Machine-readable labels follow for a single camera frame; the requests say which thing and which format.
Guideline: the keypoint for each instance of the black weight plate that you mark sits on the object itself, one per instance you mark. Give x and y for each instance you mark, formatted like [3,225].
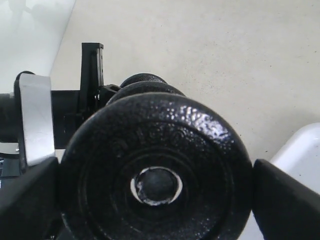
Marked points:
[143,87]
[155,129]

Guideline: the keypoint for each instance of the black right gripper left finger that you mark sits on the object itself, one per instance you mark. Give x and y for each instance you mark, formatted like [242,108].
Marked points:
[29,204]

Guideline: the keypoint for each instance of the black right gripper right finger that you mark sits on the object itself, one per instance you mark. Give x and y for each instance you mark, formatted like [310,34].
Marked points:
[283,208]

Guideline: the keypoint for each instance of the white plastic tray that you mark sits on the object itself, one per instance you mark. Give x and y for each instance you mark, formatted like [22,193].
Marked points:
[300,156]

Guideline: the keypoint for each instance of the black weight plate left end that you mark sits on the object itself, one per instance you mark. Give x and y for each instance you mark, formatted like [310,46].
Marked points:
[142,77]

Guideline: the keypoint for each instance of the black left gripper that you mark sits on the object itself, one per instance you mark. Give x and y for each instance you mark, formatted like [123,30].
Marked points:
[71,108]

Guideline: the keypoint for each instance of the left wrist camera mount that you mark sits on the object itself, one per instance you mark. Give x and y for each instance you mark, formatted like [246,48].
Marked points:
[35,129]

